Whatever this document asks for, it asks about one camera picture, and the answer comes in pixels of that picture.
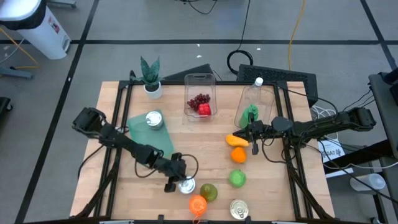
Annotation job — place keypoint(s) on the dark grey side table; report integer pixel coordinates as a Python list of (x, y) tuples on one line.
[(385, 109)]

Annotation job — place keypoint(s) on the orange fruit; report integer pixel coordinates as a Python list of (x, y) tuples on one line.
[(238, 155)]

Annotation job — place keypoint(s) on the translucent plastic jug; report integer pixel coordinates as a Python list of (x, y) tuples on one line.
[(368, 183)]

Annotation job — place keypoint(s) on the clear plastic bin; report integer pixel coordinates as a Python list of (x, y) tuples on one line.
[(200, 84), (267, 102)]

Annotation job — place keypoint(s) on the dark red grape bunch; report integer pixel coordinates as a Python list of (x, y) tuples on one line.
[(199, 99)]

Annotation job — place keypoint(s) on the green apple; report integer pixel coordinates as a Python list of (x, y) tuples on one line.
[(237, 178)]

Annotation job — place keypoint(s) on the clear bottle with white cap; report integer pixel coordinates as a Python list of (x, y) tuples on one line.
[(258, 81)]

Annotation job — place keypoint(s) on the black mesh computer case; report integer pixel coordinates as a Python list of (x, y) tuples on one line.
[(280, 76)]

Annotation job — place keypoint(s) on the green plastic bottle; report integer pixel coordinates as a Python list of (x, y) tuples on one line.
[(248, 116)]

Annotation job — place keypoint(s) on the grey metal stand foot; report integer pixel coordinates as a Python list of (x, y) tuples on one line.
[(15, 74), (62, 3)]

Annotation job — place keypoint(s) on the yellow orange mango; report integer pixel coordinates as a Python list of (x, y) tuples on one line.
[(236, 141)]

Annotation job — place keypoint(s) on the silver tuna can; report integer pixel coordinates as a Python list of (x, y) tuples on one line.
[(187, 186), (154, 118)]

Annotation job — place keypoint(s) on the gold lid tin can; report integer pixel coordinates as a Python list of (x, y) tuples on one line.
[(239, 209)]

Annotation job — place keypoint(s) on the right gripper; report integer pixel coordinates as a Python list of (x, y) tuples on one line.
[(262, 130)]

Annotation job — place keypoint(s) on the red bell pepper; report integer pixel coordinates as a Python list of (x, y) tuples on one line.
[(204, 109)]

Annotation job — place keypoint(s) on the teal translucent plastic bin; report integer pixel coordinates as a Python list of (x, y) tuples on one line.
[(140, 130)]

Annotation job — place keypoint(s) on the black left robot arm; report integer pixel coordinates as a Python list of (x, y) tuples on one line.
[(124, 144)]

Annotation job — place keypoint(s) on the orange plastic bottle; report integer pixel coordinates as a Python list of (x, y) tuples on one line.
[(197, 205)]

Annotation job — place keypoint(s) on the white trash bin black liner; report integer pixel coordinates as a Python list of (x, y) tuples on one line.
[(40, 34)]

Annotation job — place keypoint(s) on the black metal beam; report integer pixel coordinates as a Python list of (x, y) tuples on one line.
[(357, 155)]

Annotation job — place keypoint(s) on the green plant in white pot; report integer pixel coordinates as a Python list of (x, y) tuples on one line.
[(150, 74)]

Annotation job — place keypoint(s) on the black electronics box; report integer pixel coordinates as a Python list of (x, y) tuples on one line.
[(199, 70)]

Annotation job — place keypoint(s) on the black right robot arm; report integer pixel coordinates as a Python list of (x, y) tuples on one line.
[(326, 126)]

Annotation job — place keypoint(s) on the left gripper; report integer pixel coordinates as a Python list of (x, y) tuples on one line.
[(174, 168)]

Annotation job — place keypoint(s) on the green pear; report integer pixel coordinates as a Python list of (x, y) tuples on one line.
[(208, 193)]

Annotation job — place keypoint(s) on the black floor equipment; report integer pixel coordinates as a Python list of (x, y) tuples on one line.
[(3, 107)]

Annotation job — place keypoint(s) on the white printed paper sheet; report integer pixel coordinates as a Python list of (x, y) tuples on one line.
[(334, 152)]

